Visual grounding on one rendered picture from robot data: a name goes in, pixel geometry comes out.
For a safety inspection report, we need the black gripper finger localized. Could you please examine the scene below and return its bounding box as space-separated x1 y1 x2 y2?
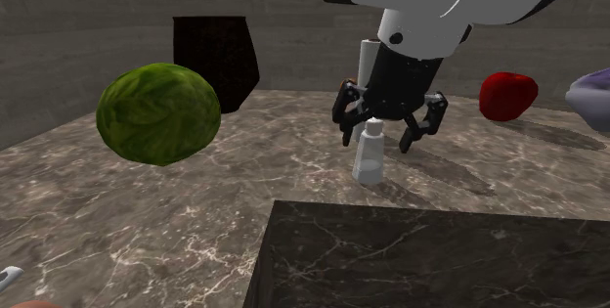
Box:
398 90 450 154
331 79 378 148

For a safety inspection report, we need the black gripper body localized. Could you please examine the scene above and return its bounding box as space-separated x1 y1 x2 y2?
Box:
363 41 445 122

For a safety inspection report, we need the white grey handle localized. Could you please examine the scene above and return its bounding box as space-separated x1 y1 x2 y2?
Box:
0 265 25 294

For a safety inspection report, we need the dark marble robot stand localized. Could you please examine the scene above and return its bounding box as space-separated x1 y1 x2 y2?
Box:
241 199 610 308

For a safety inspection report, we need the black vase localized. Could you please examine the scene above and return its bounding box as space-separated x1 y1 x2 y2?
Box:
171 15 261 115

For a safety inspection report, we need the red bell pepper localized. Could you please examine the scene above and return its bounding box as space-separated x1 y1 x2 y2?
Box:
478 70 541 123

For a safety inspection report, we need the small white bottle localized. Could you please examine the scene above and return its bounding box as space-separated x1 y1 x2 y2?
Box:
351 116 386 187

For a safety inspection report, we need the lavender bowl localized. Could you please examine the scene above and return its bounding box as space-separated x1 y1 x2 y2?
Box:
564 66 610 133

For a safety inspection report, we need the tall white cylinder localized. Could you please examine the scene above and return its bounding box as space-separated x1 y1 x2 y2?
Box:
352 37 383 144

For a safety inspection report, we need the green lettuce head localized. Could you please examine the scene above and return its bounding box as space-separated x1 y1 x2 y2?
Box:
95 62 223 167

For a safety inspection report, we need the reddish brown round object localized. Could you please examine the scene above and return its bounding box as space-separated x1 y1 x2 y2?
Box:
9 299 63 308

